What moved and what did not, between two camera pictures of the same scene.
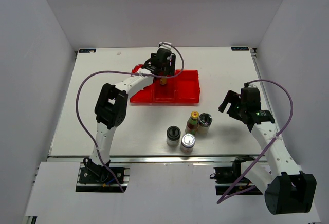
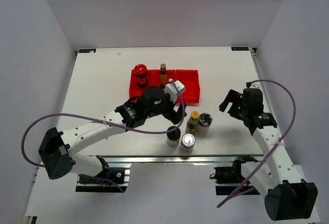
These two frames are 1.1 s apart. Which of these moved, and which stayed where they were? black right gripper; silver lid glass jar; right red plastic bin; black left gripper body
Moved: black left gripper body
Stayed: black right gripper; silver lid glass jar; right red plastic bin
